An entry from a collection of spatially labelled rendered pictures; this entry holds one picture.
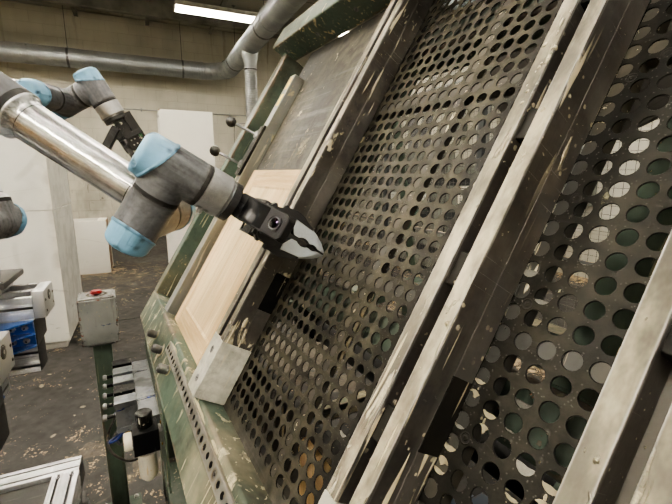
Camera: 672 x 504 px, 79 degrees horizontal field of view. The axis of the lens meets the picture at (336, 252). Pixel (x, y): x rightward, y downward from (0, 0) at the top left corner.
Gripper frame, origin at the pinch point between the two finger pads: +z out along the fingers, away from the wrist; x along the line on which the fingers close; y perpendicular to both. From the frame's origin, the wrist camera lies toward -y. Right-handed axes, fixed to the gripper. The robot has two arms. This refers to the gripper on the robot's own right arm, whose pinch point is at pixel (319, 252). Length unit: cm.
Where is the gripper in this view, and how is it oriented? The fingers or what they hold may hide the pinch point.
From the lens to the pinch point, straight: 78.6
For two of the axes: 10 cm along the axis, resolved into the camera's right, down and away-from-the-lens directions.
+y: -4.8, -1.9, 8.6
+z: 7.4, 4.4, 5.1
